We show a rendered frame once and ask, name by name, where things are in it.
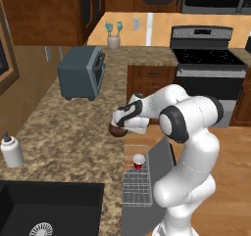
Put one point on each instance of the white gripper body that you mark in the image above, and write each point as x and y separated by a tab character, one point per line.
139	125

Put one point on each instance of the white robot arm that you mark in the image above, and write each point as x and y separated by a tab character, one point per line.
196	155

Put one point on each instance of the brown bowl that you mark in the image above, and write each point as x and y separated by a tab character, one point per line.
117	132

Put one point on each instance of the red cup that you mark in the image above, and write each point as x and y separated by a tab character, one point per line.
138	162

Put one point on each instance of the grey dishwasher door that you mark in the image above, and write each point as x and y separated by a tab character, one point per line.
160	161

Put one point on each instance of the brown wooden base cupboards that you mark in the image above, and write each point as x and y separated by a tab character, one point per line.
150	80

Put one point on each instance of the grey-blue toaster oven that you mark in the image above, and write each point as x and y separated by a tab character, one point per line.
78	73

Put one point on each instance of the beige utensil pot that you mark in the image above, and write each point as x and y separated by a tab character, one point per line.
113	42

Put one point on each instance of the steel and black range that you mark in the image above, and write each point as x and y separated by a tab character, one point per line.
209	57

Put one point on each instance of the teal spoon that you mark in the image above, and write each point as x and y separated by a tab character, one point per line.
119	27

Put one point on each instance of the teal spatula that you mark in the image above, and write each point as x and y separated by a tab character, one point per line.
109	27

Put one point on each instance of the brown wooden cupboard beside range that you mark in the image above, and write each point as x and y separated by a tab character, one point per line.
242	106

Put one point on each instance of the black sink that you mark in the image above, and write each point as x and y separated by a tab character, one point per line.
52	207

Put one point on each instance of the white soap dispenser bottle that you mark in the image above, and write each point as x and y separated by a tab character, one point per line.
11	151

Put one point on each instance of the black countertop appliance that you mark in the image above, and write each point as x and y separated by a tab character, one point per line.
248	44

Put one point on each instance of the wooden framed window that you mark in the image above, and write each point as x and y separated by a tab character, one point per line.
5	60

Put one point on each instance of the white wall outlet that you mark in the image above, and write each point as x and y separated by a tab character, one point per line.
136	23

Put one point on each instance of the brown wooden wall cupboards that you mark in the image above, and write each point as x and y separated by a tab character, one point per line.
49	11

